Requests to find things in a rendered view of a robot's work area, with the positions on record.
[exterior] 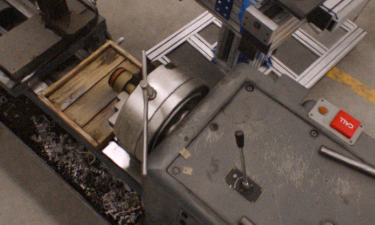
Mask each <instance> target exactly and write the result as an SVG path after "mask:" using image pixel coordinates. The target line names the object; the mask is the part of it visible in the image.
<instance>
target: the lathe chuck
mask: <svg viewBox="0 0 375 225"><path fill-rule="evenodd" d="M170 64H173V65H174V66H176V68H174V69H172V70H170V69H166V68H165V66H164V64H162V65H161V66H160V67H157V68H156V69H155V70H154V71H152V72H151V73H150V74H149V75H147V82H148V84H149V86H150V87H151V88H153V89H154V90H155V91H156V96H155V98H154V99H152V100H148V122H149V120H150V119H151V118H152V116H153V115H154V113H155V112H156V110H157V109H159V107H160V106H161V104H162V103H163V102H164V101H165V100H166V99H167V98H168V97H169V96H170V95H171V94H172V93H173V92H174V91H175V90H177V88H178V87H179V86H181V85H183V84H184V83H185V82H187V81H188V80H190V79H192V78H195V77H198V76H197V75H195V74H194V73H193V72H192V71H190V70H188V69H187V68H186V67H185V66H183V65H182V64H180V63H179V62H177V61H171V62H170ZM143 129H144V91H142V88H141V87H140V85H138V86H137V87H136V88H135V90H134V91H133V92H132V93H131V94H130V96H129V98H127V100H126V102H125V103H124V105H123V107H122V108H121V109H120V111H119V114H118V116H117V119H116V122H115V125H114V128H113V133H114V134H115V135H116V134H117V136H118V137H119V139H120V140H118V138H117V137H114V139H116V140H117V141H118V142H119V144H121V145H122V146H123V147H125V148H126V149H127V150H128V151H129V152H130V153H132V154H133V155H134V156H135V148H136V145H137V143H138V140H139V138H140V135H141V134H142V132H143Z"/></svg>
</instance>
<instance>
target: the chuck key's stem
mask: <svg viewBox="0 0 375 225"><path fill-rule="evenodd" d="M139 85H140V87H141V88H142V91H143V90H148V96H153V92H152V88H151V87H150V86H149V84H148V82H147V81H146V80H141V81H140V83H139Z"/></svg>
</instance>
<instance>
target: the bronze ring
mask: <svg viewBox="0 0 375 225"><path fill-rule="evenodd" d="M132 75H133V72H132V71H130V70H127V69H125V68H124V67H119V68H118V69H116V70H114V71H113V72H112V73H111V75H110V78H109V81H108V83H109V85H110V86H111V87H112V88H113V90H114V91H115V92H116V93H118V94H119V93H120V92H122V91H125V92H126V93H127V94H129V95H130V94H131V93H132V92H133V91H134V90H135V88H136V86H135V85H133V84H132V83H131V82H130V79H131V77H132Z"/></svg>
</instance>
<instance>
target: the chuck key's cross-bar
mask: <svg viewBox="0 0 375 225"><path fill-rule="evenodd" d="M141 57H142V79H143V80H146V81H147V69H146V51H142V52H141ZM147 175H148V90H144V129H143V134H142V176H147Z"/></svg>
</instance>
